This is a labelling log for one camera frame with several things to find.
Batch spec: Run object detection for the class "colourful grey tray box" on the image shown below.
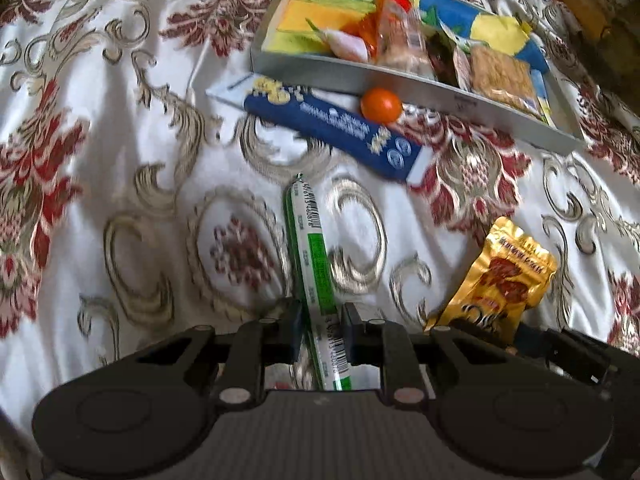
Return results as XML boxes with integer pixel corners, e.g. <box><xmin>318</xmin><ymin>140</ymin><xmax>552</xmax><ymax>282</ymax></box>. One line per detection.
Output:
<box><xmin>250</xmin><ymin>0</ymin><xmax>582</xmax><ymax>154</ymax></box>

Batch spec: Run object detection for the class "small orange tangerine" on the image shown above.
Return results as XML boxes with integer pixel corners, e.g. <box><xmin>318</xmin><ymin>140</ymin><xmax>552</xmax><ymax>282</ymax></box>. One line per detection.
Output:
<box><xmin>360</xmin><ymin>88</ymin><xmax>402</xmax><ymax>125</ymax></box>

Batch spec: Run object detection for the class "floral satin bedspread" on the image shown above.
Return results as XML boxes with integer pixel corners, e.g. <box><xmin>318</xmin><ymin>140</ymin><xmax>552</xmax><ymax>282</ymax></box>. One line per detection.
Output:
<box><xmin>0</xmin><ymin>0</ymin><xmax>640</xmax><ymax>461</ymax></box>

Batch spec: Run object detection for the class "rice cracker packet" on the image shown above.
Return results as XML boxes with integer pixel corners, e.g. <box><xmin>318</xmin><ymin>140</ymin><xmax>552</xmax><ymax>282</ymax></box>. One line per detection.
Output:
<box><xmin>470</xmin><ymin>46</ymin><xmax>541</xmax><ymax>118</ymax></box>

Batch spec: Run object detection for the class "white red snack packet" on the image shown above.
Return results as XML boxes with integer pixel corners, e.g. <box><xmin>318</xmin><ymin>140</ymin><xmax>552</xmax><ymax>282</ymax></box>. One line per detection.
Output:
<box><xmin>439</xmin><ymin>21</ymin><xmax>472</xmax><ymax>91</ymax></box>

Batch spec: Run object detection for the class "orange chips packet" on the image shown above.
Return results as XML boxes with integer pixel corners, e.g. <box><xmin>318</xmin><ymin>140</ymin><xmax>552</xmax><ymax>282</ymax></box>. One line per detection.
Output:
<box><xmin>341</xmin><ymin>0</ymin><xmax>413</xmax><ymax>62</ymax></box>

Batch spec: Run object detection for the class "blue white snack box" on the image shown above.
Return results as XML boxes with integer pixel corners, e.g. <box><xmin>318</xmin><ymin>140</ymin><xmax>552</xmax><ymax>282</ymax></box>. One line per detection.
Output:
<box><xmin>206</xmin><ymin>73</ymin><xmax>433</xmax><ymax>186</ymax></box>

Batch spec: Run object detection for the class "green sausage stick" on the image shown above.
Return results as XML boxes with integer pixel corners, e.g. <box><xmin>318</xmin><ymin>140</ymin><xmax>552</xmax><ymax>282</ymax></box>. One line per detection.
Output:
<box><xmin>284</xmin><ymin>174</ymin><xmax>352</xmax><ymax>391</ymax></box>

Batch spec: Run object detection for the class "gold snack packet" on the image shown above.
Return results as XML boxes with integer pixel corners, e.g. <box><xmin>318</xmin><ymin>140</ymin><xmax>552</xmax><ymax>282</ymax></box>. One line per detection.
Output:
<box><xmin>425</xmin><ymin>217</ymin><xmax>558</xmax><ymax>344</ymax></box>

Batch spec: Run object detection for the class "pink white candy packet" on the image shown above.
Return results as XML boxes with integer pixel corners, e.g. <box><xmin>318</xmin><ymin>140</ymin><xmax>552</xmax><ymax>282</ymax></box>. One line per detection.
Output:
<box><xmin>307</xmin><ymin>20</ymin><xmax>369</xmax><ymax>64</ymax></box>

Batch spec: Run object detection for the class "clear bread packet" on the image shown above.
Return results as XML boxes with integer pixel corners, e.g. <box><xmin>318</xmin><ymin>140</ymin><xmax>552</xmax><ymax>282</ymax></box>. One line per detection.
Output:
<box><xmin>375</xmin><ymin>11</ymin><xmax>436</xmax><ymax>80</ymax></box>

